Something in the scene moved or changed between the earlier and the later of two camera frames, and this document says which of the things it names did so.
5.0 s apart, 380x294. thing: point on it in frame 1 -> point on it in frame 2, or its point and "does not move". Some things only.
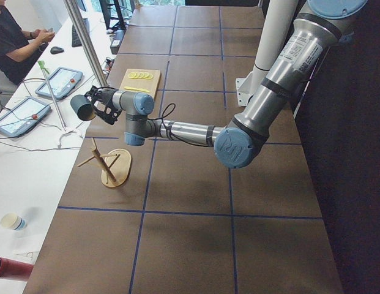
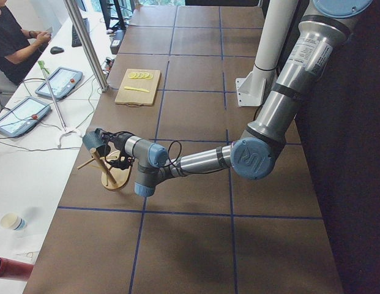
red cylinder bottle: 9,268 does not move
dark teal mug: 84,109 -> 93,139
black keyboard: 75,39 does not move
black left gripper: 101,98 -> 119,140
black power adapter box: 118,37 does not move
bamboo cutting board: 144,81 does not move
